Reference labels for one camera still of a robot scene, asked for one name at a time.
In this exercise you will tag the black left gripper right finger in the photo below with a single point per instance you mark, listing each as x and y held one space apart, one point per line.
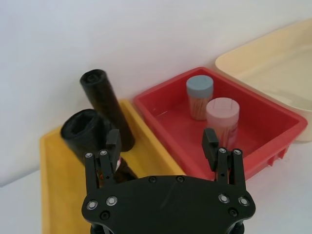
211 153

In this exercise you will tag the red plastic bin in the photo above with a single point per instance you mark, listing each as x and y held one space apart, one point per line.
170 131

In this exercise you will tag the blue-lidded toothpick jar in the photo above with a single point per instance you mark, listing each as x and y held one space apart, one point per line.
198 92

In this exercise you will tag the white table cloth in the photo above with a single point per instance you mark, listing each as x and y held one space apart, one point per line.
280 195

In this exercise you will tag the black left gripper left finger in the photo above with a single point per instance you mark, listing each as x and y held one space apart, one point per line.
112 156

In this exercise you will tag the cream plastic bin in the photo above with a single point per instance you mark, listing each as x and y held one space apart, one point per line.
275 73

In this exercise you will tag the black garbage bag roll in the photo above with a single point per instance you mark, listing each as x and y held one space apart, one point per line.
109 104
83 136

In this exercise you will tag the pink-lidded toothpick jar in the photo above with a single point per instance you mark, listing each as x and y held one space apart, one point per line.
223 117

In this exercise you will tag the yellow plastic tray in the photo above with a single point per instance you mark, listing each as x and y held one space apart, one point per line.
151 148

